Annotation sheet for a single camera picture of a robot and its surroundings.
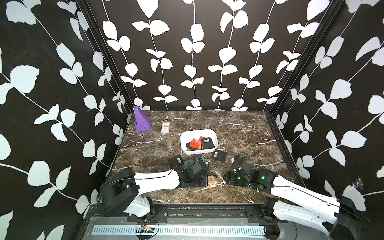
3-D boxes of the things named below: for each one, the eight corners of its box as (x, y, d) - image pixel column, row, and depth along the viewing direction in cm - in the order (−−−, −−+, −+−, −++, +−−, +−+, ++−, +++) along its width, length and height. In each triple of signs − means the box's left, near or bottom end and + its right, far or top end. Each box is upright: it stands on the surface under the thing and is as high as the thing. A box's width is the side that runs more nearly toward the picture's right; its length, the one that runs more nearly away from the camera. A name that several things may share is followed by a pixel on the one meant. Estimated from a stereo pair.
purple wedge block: (137, 131, 110) (128, 114, 95) (140, 123, 115) (132, 106, 100) (149, 131, 110) (142, 114, 95) (151, 124, 115) (145, 106, 100)
